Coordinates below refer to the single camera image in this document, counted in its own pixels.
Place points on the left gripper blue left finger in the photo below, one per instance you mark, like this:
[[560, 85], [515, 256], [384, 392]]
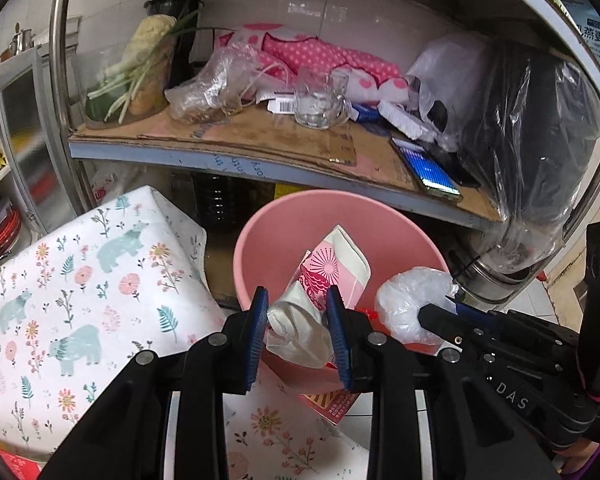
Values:
[[256, 323]]

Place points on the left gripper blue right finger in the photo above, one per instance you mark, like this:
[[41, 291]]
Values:
[[340, 334]]

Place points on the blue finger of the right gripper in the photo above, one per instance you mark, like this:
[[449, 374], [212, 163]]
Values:
[[449, 326], [468, 312]]

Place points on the white paper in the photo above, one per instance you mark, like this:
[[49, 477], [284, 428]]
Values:
[[296, 332]]

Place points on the clear plastic bag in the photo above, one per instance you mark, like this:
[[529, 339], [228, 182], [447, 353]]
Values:
[[399, 300]]

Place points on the pink white paper packet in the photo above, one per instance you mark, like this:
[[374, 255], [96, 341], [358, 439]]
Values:
[[335, 261]]

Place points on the grey kitchen cabinet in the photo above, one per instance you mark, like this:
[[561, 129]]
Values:
[[30, 182]]

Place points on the right hand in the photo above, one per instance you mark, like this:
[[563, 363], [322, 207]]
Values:
[[577, 456]]

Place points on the stainless steel steamer pot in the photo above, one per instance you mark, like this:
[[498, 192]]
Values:
[[483, 284]]

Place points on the black phone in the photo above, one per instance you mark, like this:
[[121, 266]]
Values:
[[450, 163]]

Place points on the smartphone with blue screen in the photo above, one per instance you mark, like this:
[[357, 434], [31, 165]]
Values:
[[427, 173]]

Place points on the cardboard shelf liner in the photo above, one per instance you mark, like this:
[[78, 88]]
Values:
[[258, 145]]

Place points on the large black plastic bag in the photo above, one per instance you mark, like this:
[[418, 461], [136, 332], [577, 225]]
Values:
[[528, 141]]

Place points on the floral bear tablecloth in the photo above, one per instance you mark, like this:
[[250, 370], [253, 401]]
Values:
[[128, 276]]

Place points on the glass mug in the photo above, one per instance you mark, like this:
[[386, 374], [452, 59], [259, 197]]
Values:
[[320, 100]]

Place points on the blue white small box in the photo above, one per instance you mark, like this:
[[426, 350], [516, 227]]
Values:
[[363, 113]]

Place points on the clear bag on shelf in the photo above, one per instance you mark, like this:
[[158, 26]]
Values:
[[218, 90]]

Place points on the white plastic bag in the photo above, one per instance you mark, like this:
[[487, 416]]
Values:
[[445, 81]]

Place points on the pink polka dot cloth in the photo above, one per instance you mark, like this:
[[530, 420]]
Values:
[[283, 52]]

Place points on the vegetables with green onions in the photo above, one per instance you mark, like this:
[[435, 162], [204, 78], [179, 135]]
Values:
[[125, 83]]

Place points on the metal shelf rack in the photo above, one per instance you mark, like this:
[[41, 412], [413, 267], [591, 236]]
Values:
[[395, 30]]

